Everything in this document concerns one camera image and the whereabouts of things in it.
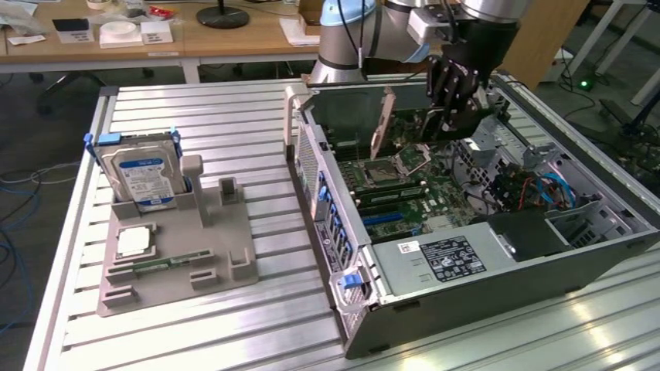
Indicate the hard disk in blue caddy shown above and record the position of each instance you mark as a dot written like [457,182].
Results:
[144,178]

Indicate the blue expansion slot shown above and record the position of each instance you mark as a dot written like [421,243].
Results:
[383,220]

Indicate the wooden desk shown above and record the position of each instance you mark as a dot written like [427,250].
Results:
[232,40]

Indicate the white paper tag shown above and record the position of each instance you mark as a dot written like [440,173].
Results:
[25,39]

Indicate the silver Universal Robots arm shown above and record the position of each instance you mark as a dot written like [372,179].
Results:
[340,46]

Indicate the white box with black top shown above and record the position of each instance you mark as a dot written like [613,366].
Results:
[73,31]

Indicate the metal disk bay cage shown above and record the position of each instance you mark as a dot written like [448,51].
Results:
[481,154]

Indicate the device with green light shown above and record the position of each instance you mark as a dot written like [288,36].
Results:
[584,83]

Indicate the green RAM stick bare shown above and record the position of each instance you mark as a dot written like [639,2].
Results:
[160,266]

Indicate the red packet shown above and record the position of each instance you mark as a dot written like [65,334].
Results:
[160,12]

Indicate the graphics card with black fan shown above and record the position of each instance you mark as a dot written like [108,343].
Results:
[385,112]

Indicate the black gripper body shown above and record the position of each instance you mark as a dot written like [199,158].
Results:
[484,46]

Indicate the white table frame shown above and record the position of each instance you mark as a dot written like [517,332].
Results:
[588,46]

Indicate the grey plastic parts rack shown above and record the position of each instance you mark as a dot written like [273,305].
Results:
[169,293]

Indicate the white paper stack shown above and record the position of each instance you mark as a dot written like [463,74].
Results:
[299,33]

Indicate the grey power supply unit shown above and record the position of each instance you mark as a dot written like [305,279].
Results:
[407,270]

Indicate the silver CPU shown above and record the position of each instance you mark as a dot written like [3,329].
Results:
[133,241]

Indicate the plain white box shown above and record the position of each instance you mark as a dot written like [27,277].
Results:
[156,33]

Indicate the green RAM stick with label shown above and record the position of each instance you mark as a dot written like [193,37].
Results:
[397,195]

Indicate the blue case latch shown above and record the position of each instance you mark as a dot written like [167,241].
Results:
[351,280]

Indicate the CPU socket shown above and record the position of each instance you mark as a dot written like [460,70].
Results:
[381,172]

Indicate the light grey wrist camera box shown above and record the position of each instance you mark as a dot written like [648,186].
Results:
[425,25]

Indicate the black round lamp base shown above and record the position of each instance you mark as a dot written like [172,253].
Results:
[223,17]

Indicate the open grey PC case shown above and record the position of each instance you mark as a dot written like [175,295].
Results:
[489,309]

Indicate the white tape roll on box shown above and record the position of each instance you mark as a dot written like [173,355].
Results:
[121,33]

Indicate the wooden cabinet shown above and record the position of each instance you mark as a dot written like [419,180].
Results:
[547,38]

